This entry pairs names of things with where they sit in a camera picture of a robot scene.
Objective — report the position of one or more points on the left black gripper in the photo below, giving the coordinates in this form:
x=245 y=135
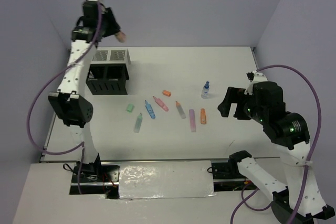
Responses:
x=115 y=26

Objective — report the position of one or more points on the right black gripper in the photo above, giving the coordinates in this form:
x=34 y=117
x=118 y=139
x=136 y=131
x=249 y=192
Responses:
x=231 y=95

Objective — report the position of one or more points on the pink cap bottle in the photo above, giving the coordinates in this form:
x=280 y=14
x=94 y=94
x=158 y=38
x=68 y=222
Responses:
x=120 y=37

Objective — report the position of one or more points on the blue cap spray bottle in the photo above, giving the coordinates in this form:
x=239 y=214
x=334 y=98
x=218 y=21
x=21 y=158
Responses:
x=205 y=90

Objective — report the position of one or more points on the orange tip grey highlighter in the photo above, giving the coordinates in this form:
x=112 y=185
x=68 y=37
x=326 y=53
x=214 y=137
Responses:
x=180 y=110

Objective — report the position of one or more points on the orange marker cap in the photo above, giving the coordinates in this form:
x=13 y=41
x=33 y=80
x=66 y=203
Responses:
x=166 y=93

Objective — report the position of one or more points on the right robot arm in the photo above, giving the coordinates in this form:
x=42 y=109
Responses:
x=299 y=199

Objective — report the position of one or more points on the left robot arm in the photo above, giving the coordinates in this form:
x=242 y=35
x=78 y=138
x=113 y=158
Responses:
x=69 y=101

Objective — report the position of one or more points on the grey mesh organizer box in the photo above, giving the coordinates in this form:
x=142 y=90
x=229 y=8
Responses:
x=111 y=56

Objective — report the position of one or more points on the purple highlighter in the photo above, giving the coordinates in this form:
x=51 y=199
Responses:
x=192 y=120

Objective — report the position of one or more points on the black slotted organizer box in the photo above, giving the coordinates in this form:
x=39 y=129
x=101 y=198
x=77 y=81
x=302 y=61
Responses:
x=107 y=79

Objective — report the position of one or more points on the pink highlighter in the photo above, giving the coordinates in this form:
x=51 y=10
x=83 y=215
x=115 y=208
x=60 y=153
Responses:
x=161 y=104

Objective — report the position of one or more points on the blue highlighter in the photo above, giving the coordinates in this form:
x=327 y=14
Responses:
x=149 y=110

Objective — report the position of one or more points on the green marker cap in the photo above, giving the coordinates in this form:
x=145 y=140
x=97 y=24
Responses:
x=130 y=108

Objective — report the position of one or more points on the green highlighter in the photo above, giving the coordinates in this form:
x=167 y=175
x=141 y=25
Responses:
x=138 y=123

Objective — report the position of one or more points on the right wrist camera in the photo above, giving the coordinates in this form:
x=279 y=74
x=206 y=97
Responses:
x=256 y=76

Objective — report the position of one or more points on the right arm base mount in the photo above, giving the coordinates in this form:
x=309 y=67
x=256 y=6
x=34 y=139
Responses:
x=226 y=179

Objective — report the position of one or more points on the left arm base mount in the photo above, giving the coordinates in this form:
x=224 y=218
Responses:
x=107 y=184

